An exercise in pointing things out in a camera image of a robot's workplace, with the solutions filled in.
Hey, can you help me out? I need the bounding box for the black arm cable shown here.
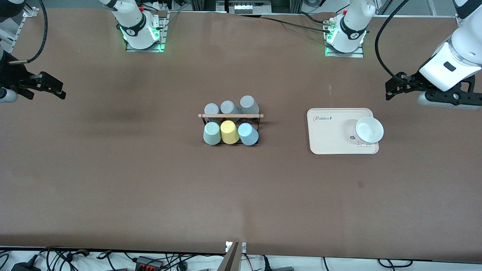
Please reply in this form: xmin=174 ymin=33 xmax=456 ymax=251
xmin=375 ymin=0 xmax=411 ymax=89
xmin=8 ymin=0 xmax=48 ymax=64

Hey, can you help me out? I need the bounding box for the yellow cup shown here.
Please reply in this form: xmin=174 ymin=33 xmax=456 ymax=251
xmin=220 ymin=120 xmax=240 ymax=145

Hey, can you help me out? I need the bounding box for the pale green cup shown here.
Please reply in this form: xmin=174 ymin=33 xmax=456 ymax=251
xmin=203 ymin=122 xmax=222 ymax=146

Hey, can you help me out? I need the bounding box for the black orange connector block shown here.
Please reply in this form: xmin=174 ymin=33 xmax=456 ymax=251
xmin=136 ymin=256 xmax=165 ymax=270

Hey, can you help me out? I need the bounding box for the black wire cup rack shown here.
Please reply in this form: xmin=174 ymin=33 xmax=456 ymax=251
xmin=198 ymin=113 xmax=264 ymax=146

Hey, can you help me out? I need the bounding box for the light blue cup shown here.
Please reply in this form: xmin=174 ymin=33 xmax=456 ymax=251
xmin=238 ymin=123 xmax=259 ymax=146

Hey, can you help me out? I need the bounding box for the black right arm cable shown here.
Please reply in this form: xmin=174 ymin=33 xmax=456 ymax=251
xmin=8 ymin=0 xmax=48 ymax=64

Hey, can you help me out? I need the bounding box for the grey camera post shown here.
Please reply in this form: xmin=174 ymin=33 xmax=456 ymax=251
xmin=217 ymin=242 xmax=240 ymax=271

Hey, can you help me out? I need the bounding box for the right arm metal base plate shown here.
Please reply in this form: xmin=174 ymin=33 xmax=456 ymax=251
xmin=125 ymin=11 xmax=166 ymax=52

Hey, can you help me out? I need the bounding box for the beige plastic tray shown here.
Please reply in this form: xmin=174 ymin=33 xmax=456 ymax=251
xmin=307 ymin=108 xmax=379 ymax=155

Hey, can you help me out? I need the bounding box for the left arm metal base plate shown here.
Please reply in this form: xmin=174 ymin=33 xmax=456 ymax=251
xmin=325 ymin=19 xmax=365 ymax=58

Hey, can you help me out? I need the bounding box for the white bowl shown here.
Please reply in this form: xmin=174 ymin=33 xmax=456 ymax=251
xmin=353 ymin=116 xmax=384 ymax=145

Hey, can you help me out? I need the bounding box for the grey electronics box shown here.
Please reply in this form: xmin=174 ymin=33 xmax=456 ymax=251
xmin=225 ymin=0 xmax=272 ymax=15

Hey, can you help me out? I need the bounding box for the white camera bracket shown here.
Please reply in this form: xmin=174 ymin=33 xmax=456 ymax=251
xmin=225 ymin=241 xmax=247 ymax=253

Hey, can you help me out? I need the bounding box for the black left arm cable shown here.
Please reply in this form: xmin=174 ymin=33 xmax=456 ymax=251
xmin=375 ymin=0 xmax=411 ymax=89

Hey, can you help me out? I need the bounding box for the black power adapter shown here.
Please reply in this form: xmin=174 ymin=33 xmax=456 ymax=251
xmin=11 ymin=261 xmax=42 ymax=271

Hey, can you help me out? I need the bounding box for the brown table cover sheet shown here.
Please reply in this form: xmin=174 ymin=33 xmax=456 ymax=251
xmin=0 ymin=8 xmax=482 ymax=263

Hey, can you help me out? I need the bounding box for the black power cable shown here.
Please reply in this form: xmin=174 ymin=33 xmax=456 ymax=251
xmin=299 ymin=11 xmax=328 ymax=25
xmin=239 ymin=14 xmax=332 ymax=32

